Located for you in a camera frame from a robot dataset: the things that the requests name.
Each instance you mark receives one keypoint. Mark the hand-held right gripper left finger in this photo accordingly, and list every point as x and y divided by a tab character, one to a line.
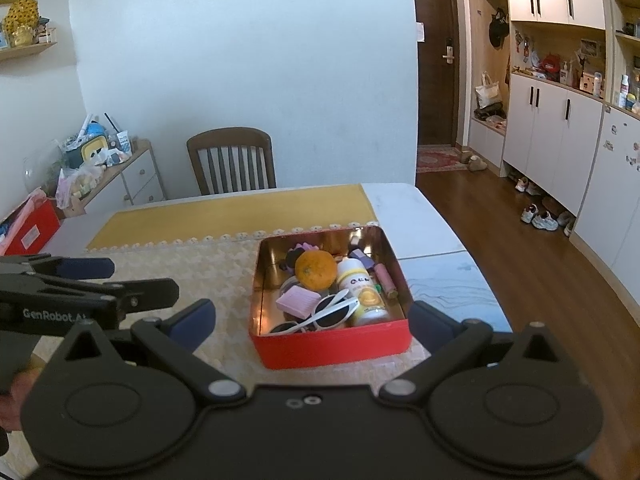
192	325

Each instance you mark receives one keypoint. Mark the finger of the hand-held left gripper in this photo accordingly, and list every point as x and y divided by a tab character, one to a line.
85	268
150	294

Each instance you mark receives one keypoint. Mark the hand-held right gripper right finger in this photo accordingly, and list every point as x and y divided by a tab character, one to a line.
431	325

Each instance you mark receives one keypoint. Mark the pink yellow highlighter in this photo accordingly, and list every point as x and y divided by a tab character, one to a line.
386	280

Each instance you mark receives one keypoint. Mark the white yellow bottle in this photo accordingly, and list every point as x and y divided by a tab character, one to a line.
362	295

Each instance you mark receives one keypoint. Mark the purple eraser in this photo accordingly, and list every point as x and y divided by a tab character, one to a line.
362	260

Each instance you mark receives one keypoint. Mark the white sunglasses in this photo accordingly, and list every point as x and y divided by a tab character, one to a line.
330	312

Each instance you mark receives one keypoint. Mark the red tin box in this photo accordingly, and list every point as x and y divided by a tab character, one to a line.
330	347

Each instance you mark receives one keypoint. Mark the pink notepad block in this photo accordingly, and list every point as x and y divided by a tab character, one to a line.
297	301

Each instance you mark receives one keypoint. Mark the orange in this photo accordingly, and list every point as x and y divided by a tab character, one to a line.
316	270

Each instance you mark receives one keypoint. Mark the purple hair clip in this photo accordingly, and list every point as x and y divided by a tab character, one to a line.
302	250

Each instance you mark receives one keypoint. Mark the person's left hand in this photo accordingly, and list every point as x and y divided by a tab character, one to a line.
15	402

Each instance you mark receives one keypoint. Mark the beige woven placemat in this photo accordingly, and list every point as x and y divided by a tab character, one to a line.
210	270

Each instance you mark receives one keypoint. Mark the red storage box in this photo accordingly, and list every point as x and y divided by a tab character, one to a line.
35	230

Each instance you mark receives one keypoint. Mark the clear plastic bag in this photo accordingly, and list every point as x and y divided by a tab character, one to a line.
77	185

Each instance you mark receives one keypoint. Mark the white drawer sideboard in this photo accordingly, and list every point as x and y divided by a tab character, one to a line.
142	175

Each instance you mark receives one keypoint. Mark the green yellow pouch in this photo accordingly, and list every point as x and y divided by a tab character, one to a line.
90	152

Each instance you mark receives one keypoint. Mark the yellow table runner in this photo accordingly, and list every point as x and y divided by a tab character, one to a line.
240	212

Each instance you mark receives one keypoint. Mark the small white carton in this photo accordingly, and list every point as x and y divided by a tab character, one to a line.
124	141

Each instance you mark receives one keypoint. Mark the pair of white sneakers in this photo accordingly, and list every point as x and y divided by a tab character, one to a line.
540	219

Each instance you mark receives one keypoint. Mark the red patterned door rug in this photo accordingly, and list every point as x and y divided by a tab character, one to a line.
437	160

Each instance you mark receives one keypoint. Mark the beige slippers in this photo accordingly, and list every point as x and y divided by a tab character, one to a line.
475	162

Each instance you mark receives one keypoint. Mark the wooden chair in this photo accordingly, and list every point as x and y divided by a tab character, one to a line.
230	140

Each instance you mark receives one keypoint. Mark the white bench cabinet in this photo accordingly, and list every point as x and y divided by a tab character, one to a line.
486	142

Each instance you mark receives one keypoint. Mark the white two-door base cabinet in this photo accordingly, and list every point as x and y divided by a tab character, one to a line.
550	145

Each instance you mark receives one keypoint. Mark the white cabinet with stickers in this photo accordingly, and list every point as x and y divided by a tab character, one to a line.
615	185

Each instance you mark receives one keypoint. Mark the white tote bag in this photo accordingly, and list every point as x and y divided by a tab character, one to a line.
487	94

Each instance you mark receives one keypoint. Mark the dark wooden door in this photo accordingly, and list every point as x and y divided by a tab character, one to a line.
435	60

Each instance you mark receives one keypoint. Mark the white paper notice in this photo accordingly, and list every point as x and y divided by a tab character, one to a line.
420	31

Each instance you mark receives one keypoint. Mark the wooden open shelf unit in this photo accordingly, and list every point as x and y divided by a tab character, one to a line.
627	35

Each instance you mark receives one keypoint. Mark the wooden wall shelf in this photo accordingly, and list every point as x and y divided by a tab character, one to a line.
30	51

